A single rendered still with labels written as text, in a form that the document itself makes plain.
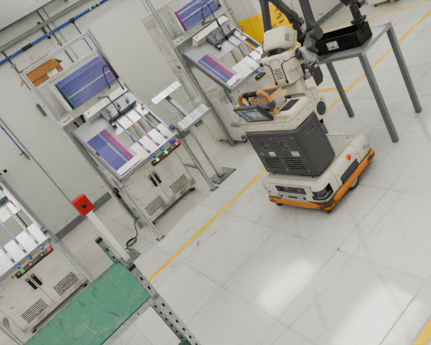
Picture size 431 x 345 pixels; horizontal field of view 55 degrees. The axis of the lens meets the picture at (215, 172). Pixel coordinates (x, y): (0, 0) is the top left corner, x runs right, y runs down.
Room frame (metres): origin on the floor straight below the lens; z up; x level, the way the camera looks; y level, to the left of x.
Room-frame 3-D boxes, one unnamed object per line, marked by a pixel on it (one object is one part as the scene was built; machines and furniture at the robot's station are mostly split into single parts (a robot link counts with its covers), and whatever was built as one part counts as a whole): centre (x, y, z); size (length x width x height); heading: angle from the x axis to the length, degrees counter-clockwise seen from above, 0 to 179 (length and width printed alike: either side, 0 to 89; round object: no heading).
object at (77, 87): (4.19, 0.58, 1.52); 0.51 x 0.13 x 0.27; 113
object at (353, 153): (2.83, -0.68, 0.16); 0.67 x 0.64 x 0.25; 117
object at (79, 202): (3.58, 1.16, 0.39); 0.24 x 0.24 x 0.78; 23
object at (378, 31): (3.19, -1.37, 0.40); 0.70 x 0.45 x 0.80; 27
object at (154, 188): (4.28, 0.68, 0.31); 0.70 x 0.65 x 0.62; 113
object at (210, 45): (4.69, -0.74, 0.65); 1.01 x 0.73 x 1.29; 23
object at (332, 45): (3.17, -1.35, 0.86); 0.57 x 0.17 x 0.11; 28
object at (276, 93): (2.78, -0.58, 0.87); 0.23 x 0.15 x 0.11; 27
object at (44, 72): (4.43, 0.79, 1.82); 0.68 x 0.30 x 0.20; 113
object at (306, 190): (2.66, -0.40, 0.23); 0.41 x 0.02 x 0.08; 27
